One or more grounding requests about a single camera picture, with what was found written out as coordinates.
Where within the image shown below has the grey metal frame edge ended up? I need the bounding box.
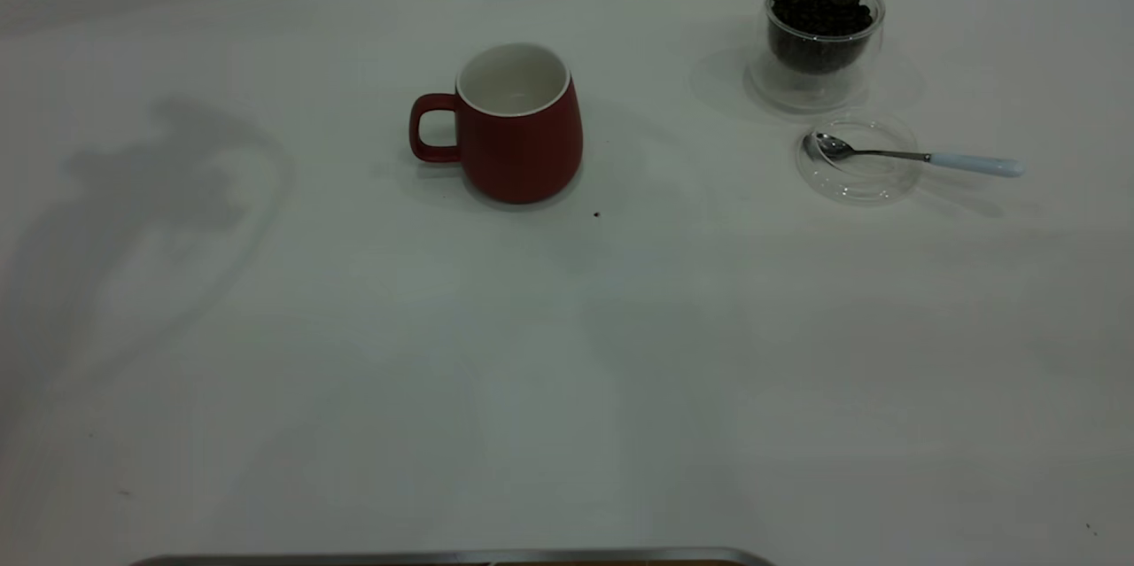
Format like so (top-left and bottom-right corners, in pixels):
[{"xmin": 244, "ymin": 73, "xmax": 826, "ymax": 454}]
[{"xmin": 128, "ymin": 547, "xmax": 776, "ymax": 566}]

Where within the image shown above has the dark coffee beans pile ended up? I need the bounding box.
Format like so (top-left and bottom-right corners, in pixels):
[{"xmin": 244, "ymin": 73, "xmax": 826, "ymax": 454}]
[{"xmin": 769, "ymin": 0, "xmax": 874, "ymax": 75}]

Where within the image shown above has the red ceramic mug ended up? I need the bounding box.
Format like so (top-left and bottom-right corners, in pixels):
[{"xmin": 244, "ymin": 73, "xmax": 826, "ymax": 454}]
[{"xmin": 408, "ymin": 43, "xmax": 585, "ymax": 205}]

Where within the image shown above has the metal spoon pale blue handle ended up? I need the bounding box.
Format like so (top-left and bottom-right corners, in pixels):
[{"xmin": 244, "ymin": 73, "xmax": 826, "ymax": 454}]
[{"xmin": 812, "ymin": 133, "xmax": 1027, "ymax": 179}]

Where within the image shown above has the clear round glass lid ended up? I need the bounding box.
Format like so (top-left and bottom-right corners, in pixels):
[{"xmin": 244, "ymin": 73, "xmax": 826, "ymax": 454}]
[{"xmin": 795, "ymin": 112, "xmax": 924, "ymax": 205}]

